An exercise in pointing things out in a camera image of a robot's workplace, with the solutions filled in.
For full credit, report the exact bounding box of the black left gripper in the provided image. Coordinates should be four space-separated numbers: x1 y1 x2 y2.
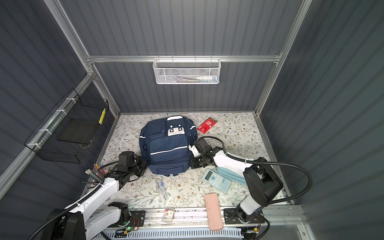
127 155 149 177

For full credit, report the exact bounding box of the light blue calculator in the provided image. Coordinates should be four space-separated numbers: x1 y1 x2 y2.
202 169 232 194

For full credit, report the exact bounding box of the light blue pencil case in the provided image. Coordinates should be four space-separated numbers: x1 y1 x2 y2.
216 167 247 186

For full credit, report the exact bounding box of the clear plastic pen pack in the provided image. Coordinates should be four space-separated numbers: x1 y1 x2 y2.
156 179 169 202

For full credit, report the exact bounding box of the navy blue student backpack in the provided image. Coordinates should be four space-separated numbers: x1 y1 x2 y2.
139 116 198 177

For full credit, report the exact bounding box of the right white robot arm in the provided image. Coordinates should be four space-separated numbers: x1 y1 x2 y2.
189 137 283 223

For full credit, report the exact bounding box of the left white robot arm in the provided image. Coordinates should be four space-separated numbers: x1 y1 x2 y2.
30 151 148 240

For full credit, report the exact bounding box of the red card packet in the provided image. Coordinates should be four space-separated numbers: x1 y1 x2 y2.
197 117 218 134

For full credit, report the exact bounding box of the cup of coloured pencils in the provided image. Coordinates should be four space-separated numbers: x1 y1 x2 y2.
83 164 105 187

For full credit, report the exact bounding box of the yellow tag on basket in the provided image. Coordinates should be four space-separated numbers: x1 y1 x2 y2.
98 108 106 125

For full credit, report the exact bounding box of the small clear eraser box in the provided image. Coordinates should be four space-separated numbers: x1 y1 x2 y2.
161 207 175 225

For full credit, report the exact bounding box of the pink pencil case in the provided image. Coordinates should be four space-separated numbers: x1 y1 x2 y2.
205 193 224 231

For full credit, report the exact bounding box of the white glue bottle in basket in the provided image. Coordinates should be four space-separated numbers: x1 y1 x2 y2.
196 76 217 83

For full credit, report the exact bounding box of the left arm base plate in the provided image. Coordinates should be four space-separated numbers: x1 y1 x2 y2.
111 211 146 228

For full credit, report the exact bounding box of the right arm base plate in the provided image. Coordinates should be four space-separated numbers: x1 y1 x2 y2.
223 208 266 225

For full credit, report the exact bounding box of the black wire mesh basket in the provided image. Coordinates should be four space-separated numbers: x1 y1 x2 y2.
25 90 109 164

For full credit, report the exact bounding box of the white wire mesh basket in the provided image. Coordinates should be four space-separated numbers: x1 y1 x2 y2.
153 58 222 85

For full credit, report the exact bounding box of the left black corrugated cable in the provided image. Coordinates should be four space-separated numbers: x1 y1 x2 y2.
27 161 133 240

